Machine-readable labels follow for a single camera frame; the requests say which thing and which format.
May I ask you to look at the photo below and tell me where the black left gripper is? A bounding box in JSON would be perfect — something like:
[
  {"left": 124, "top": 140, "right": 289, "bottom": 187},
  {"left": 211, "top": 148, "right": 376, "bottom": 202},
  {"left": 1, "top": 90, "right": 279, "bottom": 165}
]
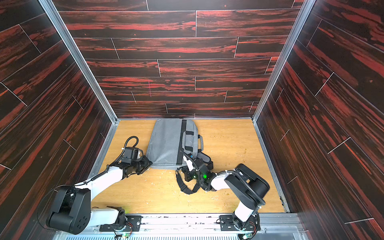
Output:
[{"left": 131, "top": 155, "right": 154, "bottom": 175}]

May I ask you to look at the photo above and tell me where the grey zippered laptop bag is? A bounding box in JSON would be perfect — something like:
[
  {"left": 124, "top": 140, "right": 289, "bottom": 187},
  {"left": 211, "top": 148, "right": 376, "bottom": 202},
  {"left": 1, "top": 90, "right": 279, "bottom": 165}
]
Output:
[{"left": 146, "top": 118, "right": 214, "bottom": 195}]

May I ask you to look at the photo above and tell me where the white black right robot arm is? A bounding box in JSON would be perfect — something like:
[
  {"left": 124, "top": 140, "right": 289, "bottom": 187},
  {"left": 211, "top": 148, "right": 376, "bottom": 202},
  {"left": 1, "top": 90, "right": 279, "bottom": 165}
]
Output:
[{"left": 176, "top": 164, "right": 270, "bottom": 231}]

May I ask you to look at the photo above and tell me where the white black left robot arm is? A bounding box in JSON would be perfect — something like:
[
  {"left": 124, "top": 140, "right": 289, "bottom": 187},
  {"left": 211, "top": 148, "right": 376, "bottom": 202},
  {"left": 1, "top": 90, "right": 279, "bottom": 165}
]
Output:
[{"left": 46, "top": 156, "right": 153, "bottom": 235}]

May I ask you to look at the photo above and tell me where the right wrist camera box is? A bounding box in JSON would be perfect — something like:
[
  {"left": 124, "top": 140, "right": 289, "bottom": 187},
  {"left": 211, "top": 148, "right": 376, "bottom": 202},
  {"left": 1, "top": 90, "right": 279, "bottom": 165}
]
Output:
[{"left": 183, "top": 155, "right": 197, "bottom": 172}]

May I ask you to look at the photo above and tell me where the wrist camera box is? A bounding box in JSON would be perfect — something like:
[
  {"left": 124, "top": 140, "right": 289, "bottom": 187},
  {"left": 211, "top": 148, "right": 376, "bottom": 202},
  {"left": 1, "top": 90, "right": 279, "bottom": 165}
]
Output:
[
  {"left": 123, "top": 147, "right": 142, "bottom": 160},
  {"left": 183, "top": 155, "right": 197, "bottom": 172}
]

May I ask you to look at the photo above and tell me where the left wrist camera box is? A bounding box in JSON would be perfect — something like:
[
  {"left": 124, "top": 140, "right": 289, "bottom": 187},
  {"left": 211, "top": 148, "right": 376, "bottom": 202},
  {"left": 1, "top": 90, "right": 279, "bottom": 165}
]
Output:
[{"left": 123, "top": 147, "right": 142, "bottom": 160}]

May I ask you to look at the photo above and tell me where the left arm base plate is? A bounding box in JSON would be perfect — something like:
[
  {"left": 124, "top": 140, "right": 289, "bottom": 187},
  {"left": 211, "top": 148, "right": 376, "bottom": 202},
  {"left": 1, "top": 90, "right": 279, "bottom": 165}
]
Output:
[{"left": 99, "top": 215, "right": 142, "bottom": 234}]

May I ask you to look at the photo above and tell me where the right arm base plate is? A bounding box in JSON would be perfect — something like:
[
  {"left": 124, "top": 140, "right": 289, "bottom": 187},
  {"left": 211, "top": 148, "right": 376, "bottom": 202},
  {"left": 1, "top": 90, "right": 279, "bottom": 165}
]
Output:
[{"left": 216, "top": 214, "right": 261, "bottom": 232}]

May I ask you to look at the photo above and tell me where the aluminium front rail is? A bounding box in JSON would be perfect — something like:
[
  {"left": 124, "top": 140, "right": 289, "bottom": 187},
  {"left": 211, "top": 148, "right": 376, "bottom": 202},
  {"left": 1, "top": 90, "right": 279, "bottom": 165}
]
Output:
[{"left": 54, "top": 213, "right": 310, "bottom": 240}]

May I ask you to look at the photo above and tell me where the aluminium corner post left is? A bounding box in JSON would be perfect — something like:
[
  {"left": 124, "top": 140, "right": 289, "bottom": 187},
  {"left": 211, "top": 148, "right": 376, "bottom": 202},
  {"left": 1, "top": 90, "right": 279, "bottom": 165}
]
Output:
[{"left": 38, "top": 0, "right": 118, "bottom": 125}]

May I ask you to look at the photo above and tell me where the aluminium corner post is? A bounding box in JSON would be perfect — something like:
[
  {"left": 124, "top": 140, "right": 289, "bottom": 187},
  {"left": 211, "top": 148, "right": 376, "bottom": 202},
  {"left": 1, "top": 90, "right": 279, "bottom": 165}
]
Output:
[
  {"left": 252, "top": 0, "right": 316, "bottom": 125},
  {"left": 38, "top": 0, "right": 118, "bottom": 125}
]

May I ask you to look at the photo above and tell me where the aluminium corner post right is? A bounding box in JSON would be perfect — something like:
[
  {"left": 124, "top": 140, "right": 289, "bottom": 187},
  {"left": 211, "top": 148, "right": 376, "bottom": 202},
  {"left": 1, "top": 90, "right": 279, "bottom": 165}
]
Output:
[{"left": 252, "top": 0, "right": 316, "bottom": 125}]

